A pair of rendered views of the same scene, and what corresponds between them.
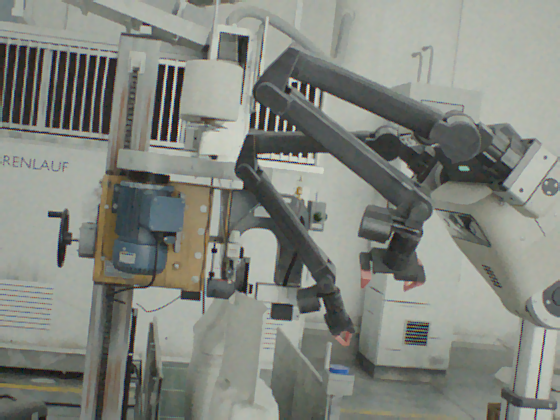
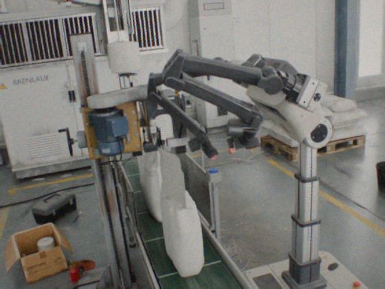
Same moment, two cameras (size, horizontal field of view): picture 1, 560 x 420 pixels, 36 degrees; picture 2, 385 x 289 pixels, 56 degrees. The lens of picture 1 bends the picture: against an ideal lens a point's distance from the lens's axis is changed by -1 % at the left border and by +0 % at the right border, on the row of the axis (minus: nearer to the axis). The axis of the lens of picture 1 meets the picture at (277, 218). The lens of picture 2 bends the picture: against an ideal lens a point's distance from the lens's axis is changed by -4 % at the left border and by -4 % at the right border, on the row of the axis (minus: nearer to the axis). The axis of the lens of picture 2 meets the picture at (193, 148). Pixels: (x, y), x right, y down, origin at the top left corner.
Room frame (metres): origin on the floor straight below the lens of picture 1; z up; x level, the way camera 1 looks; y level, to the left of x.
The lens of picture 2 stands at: (0.30, 0.16, 1.75)
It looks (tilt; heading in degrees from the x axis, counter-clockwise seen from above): 18 degrees down; 353
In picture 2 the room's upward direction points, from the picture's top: 5 degrees counter-clockwise
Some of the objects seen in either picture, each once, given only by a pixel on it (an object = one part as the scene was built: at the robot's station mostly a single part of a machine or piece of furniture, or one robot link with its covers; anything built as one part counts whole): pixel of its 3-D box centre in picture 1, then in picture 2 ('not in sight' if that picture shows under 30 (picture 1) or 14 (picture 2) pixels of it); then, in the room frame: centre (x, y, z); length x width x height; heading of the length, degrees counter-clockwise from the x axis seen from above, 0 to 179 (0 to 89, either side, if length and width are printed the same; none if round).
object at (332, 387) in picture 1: (337, 381); (213, 175); (2.52, -0.23, 0.81); 0.08 x 0.08 x 0.06; 9
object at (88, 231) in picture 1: (87, 239); (81, 139); (2.58, 0.56, 1.14); 0.11 x 0.06 x 0.11; 9
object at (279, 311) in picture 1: (286, 312); (183, 148); (2.62, -0.06, 0.98); 0.09 x 0.05 x 0.05; 99
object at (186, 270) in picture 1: (151, 230); (110, 126); (2.63, 0.38, 1.18); 0.34 x 0.25 x 0.31; 99
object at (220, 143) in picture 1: (223, 94); (113, 25); (5.02, 0.39, 1.82); 0.51 x 0.27 x 0.71; 9
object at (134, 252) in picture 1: (143, 227); (108, 132); (2.39, 0.37, 1.21); 0.15 x 0.15 x 0.25
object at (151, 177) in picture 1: (148, 177); (104, 108); (2.39, 0.37, 1.35); 0.12 x 0.12 x 0.04
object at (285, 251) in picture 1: (260, 230); (161, 112); (2.72, 0.05, 1.21); 0.30 x 0.25 x 0.30; 9
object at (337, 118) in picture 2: not in sight; (339, 114); (4.89, -2.44, 0.44); 0.68 x 0.44 x 0.15; 99
